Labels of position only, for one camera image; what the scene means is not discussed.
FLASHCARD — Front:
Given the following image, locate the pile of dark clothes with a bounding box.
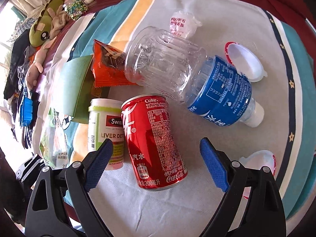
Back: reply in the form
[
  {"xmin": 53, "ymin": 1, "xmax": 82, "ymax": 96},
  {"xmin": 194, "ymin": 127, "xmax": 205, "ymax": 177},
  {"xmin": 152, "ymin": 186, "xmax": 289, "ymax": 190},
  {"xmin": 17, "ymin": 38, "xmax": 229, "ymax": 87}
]
[{"xmin": 4, "ymin": 20, "xmax": 34, "ymax": 149}]

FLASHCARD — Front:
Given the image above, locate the white plastic bag red print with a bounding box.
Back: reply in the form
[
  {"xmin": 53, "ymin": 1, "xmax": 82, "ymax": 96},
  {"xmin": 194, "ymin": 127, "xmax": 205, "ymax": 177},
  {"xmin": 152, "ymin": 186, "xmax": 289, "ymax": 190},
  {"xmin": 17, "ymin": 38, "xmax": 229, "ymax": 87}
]
[{"xmin": 168, "ymin": 10, "xmax": 202, "ymax": 39}]

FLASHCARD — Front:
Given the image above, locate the red soda can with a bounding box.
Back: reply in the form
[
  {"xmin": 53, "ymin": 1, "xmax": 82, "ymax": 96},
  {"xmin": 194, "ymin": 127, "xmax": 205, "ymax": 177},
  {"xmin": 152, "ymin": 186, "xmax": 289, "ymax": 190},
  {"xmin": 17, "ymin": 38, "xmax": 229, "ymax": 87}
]
[{"xmin": 121, "ymin": 95, "xmax": 188, "ymax": 191}]

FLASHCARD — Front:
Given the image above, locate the clear jar of glitter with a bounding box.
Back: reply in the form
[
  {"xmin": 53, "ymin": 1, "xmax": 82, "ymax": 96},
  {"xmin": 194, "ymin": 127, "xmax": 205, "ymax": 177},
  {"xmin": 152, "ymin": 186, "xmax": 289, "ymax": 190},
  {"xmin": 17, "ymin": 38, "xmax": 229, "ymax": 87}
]
[{"xmin": 63, "ymin": 0, "xmax": 87, "ymax": 21}]

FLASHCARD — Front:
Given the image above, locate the blue plastic basket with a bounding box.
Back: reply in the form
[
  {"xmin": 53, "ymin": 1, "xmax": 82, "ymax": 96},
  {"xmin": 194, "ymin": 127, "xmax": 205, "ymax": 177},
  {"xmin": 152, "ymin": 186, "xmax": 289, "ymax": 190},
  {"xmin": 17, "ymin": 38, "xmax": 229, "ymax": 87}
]
[{"xmin": 20, "ymin": 95, "xmax": 34, "ymax": 127}]

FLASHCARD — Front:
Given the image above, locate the pink plush toy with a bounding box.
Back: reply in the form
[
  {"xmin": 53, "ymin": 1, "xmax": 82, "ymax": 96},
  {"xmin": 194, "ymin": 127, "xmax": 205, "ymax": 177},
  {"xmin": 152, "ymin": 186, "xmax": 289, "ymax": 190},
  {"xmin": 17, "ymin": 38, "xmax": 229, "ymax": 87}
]
[{"xmin": 25, "ymin": 38, "xmax": 55, "ymax": 90}]

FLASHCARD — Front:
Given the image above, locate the green plush dinosaur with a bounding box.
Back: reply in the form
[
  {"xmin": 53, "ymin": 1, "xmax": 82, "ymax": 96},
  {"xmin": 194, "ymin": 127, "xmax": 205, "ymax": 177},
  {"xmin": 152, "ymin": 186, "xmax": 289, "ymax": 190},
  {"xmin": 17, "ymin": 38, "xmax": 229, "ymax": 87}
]
[{"xmin": 29, "ymin": 0, "xmax": 65, "ymax": 47}]

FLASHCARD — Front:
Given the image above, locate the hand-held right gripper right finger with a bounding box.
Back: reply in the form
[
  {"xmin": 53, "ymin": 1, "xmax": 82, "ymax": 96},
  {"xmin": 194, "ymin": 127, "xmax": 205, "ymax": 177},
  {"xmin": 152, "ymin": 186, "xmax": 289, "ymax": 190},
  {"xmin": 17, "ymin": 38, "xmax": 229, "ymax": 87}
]
[{"xmin": 200, "ymin": 138, "xmax": 287, "ymax": 237}]

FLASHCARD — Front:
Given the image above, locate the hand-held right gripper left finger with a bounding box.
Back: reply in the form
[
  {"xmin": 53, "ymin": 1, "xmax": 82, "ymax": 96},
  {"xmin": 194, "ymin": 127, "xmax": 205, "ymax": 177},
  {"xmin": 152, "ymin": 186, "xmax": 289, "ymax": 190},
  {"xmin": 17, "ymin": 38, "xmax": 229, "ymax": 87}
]
[{"xmin": 25, "ymin": 138, "xmax": 114, "ymax": 237}]

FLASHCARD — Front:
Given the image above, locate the green cardboard box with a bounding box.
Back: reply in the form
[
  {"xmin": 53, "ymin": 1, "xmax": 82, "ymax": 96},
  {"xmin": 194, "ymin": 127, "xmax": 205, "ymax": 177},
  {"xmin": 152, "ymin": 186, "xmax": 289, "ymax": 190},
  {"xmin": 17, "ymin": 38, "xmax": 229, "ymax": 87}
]
[{"xmin": 59, "ymin": 55, "xmax": 105, "ymax": 124}]

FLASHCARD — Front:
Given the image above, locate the clear plastic bottle blue label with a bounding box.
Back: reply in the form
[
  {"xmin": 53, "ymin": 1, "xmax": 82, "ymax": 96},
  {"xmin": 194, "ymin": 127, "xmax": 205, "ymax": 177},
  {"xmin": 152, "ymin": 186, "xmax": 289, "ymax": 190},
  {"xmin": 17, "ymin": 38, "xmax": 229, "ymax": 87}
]
[{"xmin": 124, "ymin": 26, "xmax": 264, "ymax": 128}]

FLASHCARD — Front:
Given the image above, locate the white jelly cup red rim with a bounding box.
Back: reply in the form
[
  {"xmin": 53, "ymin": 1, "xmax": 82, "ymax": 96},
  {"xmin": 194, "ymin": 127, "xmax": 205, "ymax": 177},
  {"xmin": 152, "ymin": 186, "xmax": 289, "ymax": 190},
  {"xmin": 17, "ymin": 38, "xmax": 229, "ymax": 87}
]
[
  {"xmin": 239, "ymin": 149, "xmax": 276, "ymax": 178},
  {"xmin": 224, "ymin": 41, "xmax": 267, "ymax": 83}
]

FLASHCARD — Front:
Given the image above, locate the clear plastic wrapper green print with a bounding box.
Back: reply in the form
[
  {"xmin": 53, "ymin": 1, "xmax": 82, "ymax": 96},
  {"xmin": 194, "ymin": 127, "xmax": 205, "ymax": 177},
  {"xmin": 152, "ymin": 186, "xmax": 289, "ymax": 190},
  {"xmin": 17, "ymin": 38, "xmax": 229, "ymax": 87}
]
[{"xmin": 39, "ymin": 107, "xmax": 74, "ymax": 169}]

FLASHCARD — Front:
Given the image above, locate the white supplement bottle green label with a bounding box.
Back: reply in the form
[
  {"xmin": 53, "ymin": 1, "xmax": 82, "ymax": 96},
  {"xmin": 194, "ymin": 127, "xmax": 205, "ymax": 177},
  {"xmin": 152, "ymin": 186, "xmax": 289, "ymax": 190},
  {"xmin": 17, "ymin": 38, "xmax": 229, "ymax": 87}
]
[{"xmin": 87, "ymin": 98, "xmax": 126, "ymax": 171}]

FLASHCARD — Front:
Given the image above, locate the printed striped blanket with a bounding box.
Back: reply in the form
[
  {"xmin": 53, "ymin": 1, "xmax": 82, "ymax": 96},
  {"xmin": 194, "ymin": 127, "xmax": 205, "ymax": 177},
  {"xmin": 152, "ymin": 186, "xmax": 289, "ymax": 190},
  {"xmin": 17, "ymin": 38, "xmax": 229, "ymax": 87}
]
[{"xmin": 32, "ymin": 0, "xmax": 316, "ymax": 228}]

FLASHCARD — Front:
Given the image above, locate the orange snack packet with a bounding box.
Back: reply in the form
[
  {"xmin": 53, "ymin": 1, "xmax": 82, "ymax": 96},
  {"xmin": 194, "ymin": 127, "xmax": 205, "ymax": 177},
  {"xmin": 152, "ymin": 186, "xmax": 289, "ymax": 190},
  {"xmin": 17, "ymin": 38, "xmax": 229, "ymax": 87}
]
[{"xmin": 92, "ymin": 39, "xmax": 135, "ymax": 88}]

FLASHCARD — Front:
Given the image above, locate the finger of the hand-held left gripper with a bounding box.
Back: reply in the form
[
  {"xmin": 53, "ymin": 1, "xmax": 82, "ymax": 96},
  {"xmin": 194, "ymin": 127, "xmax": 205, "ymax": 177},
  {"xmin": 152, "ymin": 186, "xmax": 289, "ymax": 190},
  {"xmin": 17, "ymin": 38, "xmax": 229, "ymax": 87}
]
[{"xmin": 15, "ymin": 154, "xmax": 47, "ymax": 178}]

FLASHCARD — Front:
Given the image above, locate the beige plush toy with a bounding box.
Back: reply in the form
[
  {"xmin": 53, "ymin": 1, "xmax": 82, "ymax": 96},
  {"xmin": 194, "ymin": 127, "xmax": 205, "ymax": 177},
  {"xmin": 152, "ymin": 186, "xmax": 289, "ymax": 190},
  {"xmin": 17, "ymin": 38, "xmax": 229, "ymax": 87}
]
[{"xmin": 47, "ymin": 0, "xmax": 95, "ymax": 39}]

